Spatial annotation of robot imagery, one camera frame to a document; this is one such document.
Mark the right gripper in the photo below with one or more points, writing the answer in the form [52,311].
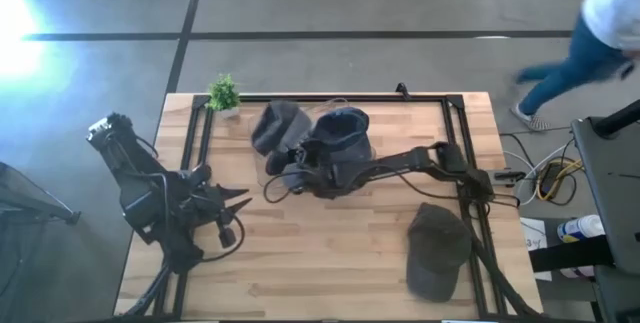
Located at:
[332,180]

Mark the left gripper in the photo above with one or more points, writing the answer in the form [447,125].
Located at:
[205,198]

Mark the blue denim cap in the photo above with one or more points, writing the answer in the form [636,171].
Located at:
[342,130]

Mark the dark grey cap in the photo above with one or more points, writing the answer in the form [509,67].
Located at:
[280,125]

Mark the olive green cap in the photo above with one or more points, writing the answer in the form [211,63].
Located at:
[437,253]

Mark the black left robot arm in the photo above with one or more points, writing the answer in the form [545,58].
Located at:
[125,163]

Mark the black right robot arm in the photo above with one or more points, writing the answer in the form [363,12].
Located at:
[400,163]

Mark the clear plastic bin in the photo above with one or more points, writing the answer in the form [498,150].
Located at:
[335,104]
[257,163]

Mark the small plant in white pot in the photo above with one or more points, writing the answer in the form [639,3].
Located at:
[223,94]

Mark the small black clamp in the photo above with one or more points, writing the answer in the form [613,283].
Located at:
[402,90]

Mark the dark grey equipment stand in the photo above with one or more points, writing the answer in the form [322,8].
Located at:
[30,193]

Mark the white paper sheet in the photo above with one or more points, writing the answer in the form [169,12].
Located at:
[535,233]

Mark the black flat bar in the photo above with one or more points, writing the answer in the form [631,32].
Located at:
[570,255]

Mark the white wipes canister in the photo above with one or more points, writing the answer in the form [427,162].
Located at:
[580,228]

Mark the person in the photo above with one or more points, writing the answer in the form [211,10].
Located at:
[575,63]

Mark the grey metal cart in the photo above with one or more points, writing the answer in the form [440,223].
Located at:
[615,193]

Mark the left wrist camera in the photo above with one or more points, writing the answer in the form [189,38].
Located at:
[227,237]

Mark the black table frame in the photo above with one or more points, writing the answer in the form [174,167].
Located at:
[350,98]

